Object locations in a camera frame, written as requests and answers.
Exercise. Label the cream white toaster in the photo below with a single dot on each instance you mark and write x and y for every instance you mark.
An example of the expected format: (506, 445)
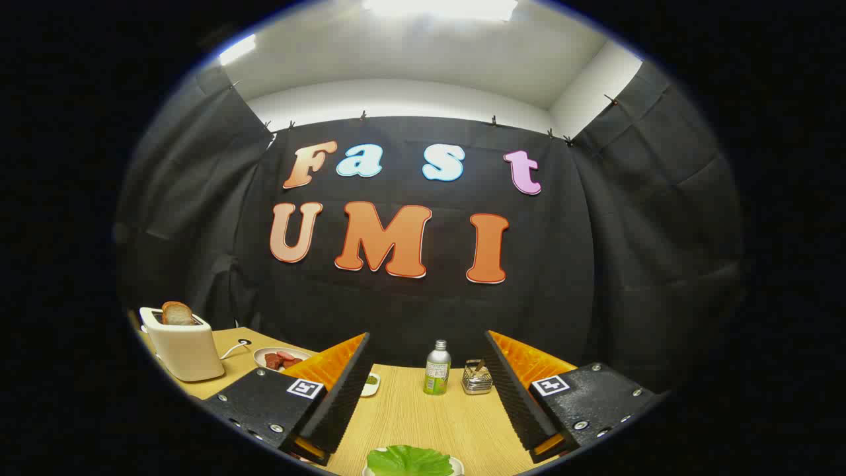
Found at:
(185, 350)

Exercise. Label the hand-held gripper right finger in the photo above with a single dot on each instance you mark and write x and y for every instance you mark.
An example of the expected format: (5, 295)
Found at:
(515, 396)

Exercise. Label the large ceiling light panel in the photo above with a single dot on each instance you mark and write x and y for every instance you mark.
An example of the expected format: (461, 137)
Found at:
(439, 8)

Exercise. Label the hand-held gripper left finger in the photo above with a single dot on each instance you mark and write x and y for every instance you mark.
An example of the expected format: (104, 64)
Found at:
(344, 396)

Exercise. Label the white rounded square plate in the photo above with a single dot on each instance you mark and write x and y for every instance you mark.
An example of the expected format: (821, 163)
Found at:
(457, 468)

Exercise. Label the toasted bread slice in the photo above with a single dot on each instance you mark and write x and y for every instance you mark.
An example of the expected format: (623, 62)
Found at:
(177, 314)

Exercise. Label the silver bottle green label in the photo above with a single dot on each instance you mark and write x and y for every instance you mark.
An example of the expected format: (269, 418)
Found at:
(437, 373)

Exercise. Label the black backdrop cloth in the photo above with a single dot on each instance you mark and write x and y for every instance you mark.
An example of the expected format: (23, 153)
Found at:
(429, 311)

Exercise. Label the green lettuce leaf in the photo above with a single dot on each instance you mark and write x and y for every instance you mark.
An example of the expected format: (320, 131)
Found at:
(410, 461)

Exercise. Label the round white meat plate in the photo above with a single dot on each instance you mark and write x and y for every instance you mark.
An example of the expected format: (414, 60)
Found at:
(261, 354)

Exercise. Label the white divided bean dish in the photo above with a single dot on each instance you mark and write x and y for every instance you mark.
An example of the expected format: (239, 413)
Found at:
(370, 385)

